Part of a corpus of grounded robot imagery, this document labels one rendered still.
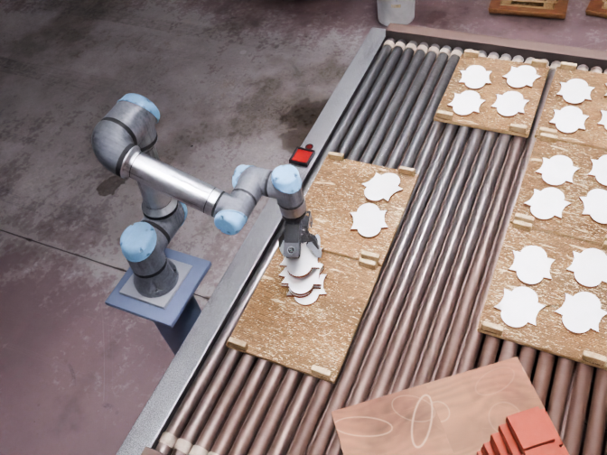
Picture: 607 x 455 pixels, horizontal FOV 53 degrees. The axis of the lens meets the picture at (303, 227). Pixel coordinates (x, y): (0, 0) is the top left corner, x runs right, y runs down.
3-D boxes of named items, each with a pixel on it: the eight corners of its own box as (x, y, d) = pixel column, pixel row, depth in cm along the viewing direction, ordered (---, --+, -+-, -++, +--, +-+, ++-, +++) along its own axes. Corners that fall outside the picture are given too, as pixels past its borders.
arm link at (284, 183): (275, 159, 166) (303, 164, 163) (281, 186, 174) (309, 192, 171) (263, 180, 161) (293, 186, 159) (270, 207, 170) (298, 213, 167)
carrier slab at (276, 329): (227, 347, 184) (225, 344, 182) (282, 243, 206) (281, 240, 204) (334, 384, 172) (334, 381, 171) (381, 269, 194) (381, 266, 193)
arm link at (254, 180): (222, 184, 164) (259, 191, 161) (240, 157, 171) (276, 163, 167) (228, 204, 170) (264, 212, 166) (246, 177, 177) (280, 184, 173)
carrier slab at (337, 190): (283, 241, 206) (282, 238, 205) (327, 157, 228) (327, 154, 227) (382, 267, 194) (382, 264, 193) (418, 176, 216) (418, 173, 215)
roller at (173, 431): (156, 453, 171) (151, 448, 167) (386, 45, 274) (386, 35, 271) (171, 459, 169) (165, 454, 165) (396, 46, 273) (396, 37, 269)
